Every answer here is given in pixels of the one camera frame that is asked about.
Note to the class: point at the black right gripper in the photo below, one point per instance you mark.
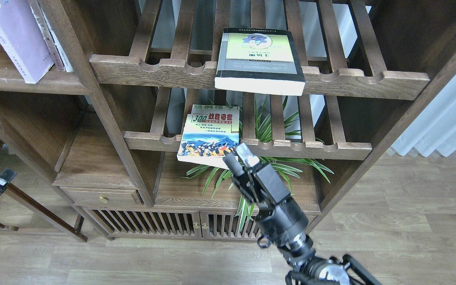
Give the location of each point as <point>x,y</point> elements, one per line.
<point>279,218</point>

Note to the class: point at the green blue illustrated book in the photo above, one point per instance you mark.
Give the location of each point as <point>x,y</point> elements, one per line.
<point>210,132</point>

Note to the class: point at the pale lilac white book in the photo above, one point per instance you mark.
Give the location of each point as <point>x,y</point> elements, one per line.
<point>22,40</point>

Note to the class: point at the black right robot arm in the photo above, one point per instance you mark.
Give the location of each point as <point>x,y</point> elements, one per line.
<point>310,269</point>

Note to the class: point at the white standing book on shelf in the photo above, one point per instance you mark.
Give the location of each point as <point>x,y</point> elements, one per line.
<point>59,56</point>

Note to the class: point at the green spider plant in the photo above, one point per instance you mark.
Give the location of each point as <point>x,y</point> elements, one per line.
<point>262,131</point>

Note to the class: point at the yellow grey thick book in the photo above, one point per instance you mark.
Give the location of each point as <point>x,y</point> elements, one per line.
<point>259,60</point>

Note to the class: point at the dark wooden bookshelf unit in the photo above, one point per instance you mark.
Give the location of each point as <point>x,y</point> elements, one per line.
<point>101,130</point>

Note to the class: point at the white curtain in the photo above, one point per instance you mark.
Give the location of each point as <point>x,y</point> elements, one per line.
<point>435,128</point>

